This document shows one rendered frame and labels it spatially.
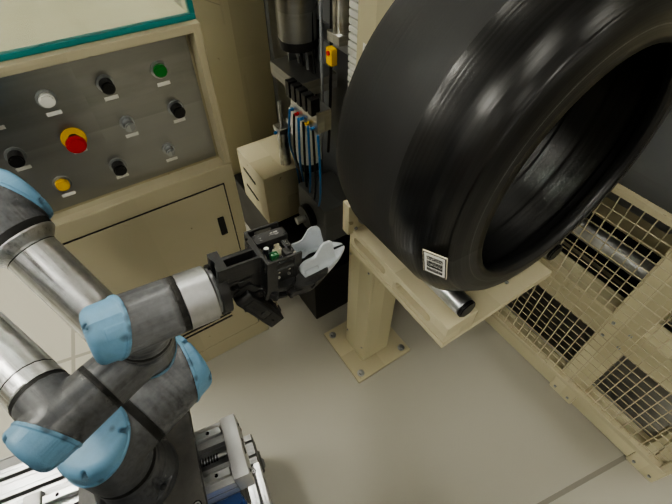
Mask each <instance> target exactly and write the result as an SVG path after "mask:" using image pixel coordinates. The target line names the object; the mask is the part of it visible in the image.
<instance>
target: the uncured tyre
mask: <svg viewBox="0 0 672 504"><path fill-rule="evenodd" d="M671 108H672V0H395V1H394V2H393V3H392V5H391V6H390V7H389V9H388V10H387V12H386V13H385V15H384V16H383V18H382V19H381V21H380V22H379V24H378V26H377V27H376V29H375V30H374V32H373V34H372V35H371V37H370V39H369V41H368V43H367V45H366V46H365V48H364V50H363V52H362V54H361V57H360V59H359V61H358V63H357V66H356V68H355V70H354V73H353V75H352V78H351V81H350V83H349V86H348V89H347V92H346V95H345V99H344V102H343V106H342V110H341V115H340V119H339V125H338V132H337V142H336V162H337V171H338V176H339V181H340V184H341V187H342V190H343V192H344V194H345V196H346V199H347V201H348V203H349V205H350V207H351V209H352V210H353V212H354V214H355V215H356V216H357V217H358V219H359V220H360V221H361V222H362V223H363V224H364V225H365V226H366V227H367V228H368V229H369V230H370V231H371V232H372V233H373V234H374V235H375V236H376V237H377V238H378V239H379V240H380V241H381V242H382V243H383V244H384V245H385V246H386V247H387V248H388V249H389V250H390V251H391V252H392V253H393V254H394V255H395V256H396V257H397V258H398V259H399V260H400V261H401V262H402V263H403V264H404V265H405V266H406V267H407V268H408V269H409V270H410V271H411V272H412V273H413V274H414V275H415V276H416V277H417V278H419V279H421V280H422V281H424V282H426V283H428V284H430V285H432V286H433V287H435V288H438V289H441V290H446V291H478V290H484V289H488V288H491V287H494V286H496V285H499V284H501V283H503V282H505V281H507V280H509V279H511V278H513V277H514V276H516V275H518V274H519V273H521V272H522V271H524V270H525V269H527V268H528V267H530V266H531V265H533V264H534V263H535V262H537V261H538V260H539V259H541V258H542V257H543V256H545V255H546V254H547V253H548V252H550V251H551V250H552V249H553V248H554V247H556V246H557V245H558V244H559V243H560V242H561V241H562V240H564V239H565V238H566V237H567V236H568V235H569V234H570V233H571V232H572V231H573V230H574V229H575V228H576V227H577V226H579V225H580V224H581V223H582V222H583V221H584V220H585V219H586V218H587V217H588V216H589V214H590V213H591V212H592V211H593V210H594V209H595V208H596V207H597V206H598V205H599V204H600V203H601V202H602V201H603V200H604V198H605V197H606V196H607V195H608V194H609V193H610V192H611V191H612V189H613V188H614V187H615V186H616V185H617V184H618V182H619V181H620V180H621V179H622V178H623V176H624V175H625V174H626V173H627V171H628V170H629V169H630V168H631V166H632V165H633V164H634V162H635V161H636V160H637V159H638V157H639V156H640V155H641V153H642V152H643V150H644V149H645V148H646V146H647V145H648V144H649V142H650V141H651V139H652V138H653V136H654V135H655V133H656V132H657V130H658V129H659V127H660V126H661V124H662V123H663V121H664V120H665V118H666V116H667V115H668V113H669V112H670V110H671ZM423 249H425V250H428V251H430V252H433V253H436V254H438V255H441V256H443V257H446V258H448V265H447V279H443V278H441V277H439V276H436V275H434V274H431V273H429V272H427V271H424V270H423V251H422V250H423Z"/></svg>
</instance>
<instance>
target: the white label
mask: <svg viewBox="0 0 672 504"><path fill-rule="evenodd" d="M422 251H423V270H424V271H427V272H429V273H431V274H434V275H436V276H439V277H441V278H443V279H447V265H448V258H446V257H443V256H441V255H438V254H436V253H433V252H430V251H428V250H425V249H423V250H422Z"/></svg>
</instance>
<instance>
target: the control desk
mask: <svg viewBox="0 0 672 504"><path fill-rule="evenodd" d="M0 168H1V169H5V170H8V171H10V172H12V173H14V174H15V175H17V176H18V177H20V178H21V179H23V180H24V181H25V182H27V183H28V184H29V185H30V186H32V187H33V188H34V189H35V190H36V191H37V192H38V193H39V194H40V195H41V197H42V198H44V199H45V200H46V201H47V202H48V203H49V205H50V206H51V208H52V210H53V212H54V214H53V216H52V218H51V219H50V220H51V221H52V222H53V223H54V224H55V238H56V239H57V240H58V241H59V242H60V243H61V244H62V245H63V246H64V247H66V248H67V249H68V250H69V251H70V252H71V253H72V254H73V255H74V256H75V257H76V258H77V259H78V260H79V261H80V262H81V263H82V264H83V265H84V266H85V267H86V268H87V269H88V270H89V271H90V272H91V273H92V274H93V275H94V276H95V277H96V278H97V279H98V280H99V281H100V282H101V283H102V284H103V285H104V286H105V287H106V288H107V289H109V290H110V291H111V292H112V293H113V294H114V295H117V294H120V293H123V292H125V291H128V290H131V289H134V288H137V287H140V286H142V285H145V284H148V283H151V282H154V281H157V280H160V279H162V278H166V277H168V276H172V275H174V274H177V273H180V272H183V271H186V270H189V269H191V268H194V267H197V266H202V267H203V266H204V265H206V264H208V260H207V254H209V253H212V252H215V251H217V252H218V254H219V255H220V257H224V256H227V255H230V254H232V253H235V252H238V251H241V250H244V249H245V244H244V232H246V231H247V230H246V225H245V221H244V216H243V212H242V208H241V203H240V199H239V194H238V190H237V186H236V181H235V177H234V173H233V168H232V164H231V158H230V154H229V150H228V145H227V141H226V136H225V132H224V128H223V123H222V119H221V114H220V110H219V106H218V101H217V97H216V92H215V88H214V84H213V79H212V75H211V70H210V66H209V62H208V57H207V53H206V48H205V44H204V40H203V35H202V31H201V26H200V23H199V22H198V21H197V20H196V19H193V20H188V21H184V22H179V23H174V24H170V25H165V26H161V27H156V28H152V29H147V30H143V31H138V32H134V33H129V34H124V35H120V36H115V37H111V38H106V39H102V40H97V41H93V42H88V43H84V44H79V45H74V46H70V47H65V48H61V49H56V50H52V51H47V52H43V53H38V54H34V55H29V56H24V57H20V58H15V59H11V60H6V61H2V62H0ZM232 299H233V298H232ZM233 304H234V310H233V311H232V312H229V313H227V314H224V315H221V317H220V319H217V320H215V321H213V322H210V323H208V324H206V325H203V326H201V327H198V328H196V329H194V330H190V331H188V332H185V333H183V334H181V336H183V337H184V338H185V339H187V341H188V342H190V343H191V344H192V345H193V346H194V347H195V348H196V350H197V351H198V352H199V353H200V355H201V356H202V357H203V359H204V360H205V362H208V361H210V360H212V359H213V358H215V357H217V356H219V355H221V354H223V353H225V352H226V351H228V350H230V349H232V348H234V347H236V346H238V345H239V344H241V343H243V342H245V341H247V340H249V339H251V338H253V337H254V336H256V335H258V334H260V333H262V332H264V331H266V330H267V329H269V326H268V325H267V324H265V323H263V322H262V321H261V320H259V319H258V318H256V317H254V316H253V315H251V314H250V313H248V312H247V311H245V310H244V309H242V308H240V307H239V306H237V305H236V303H235V301H234V299H233Z"/></svg>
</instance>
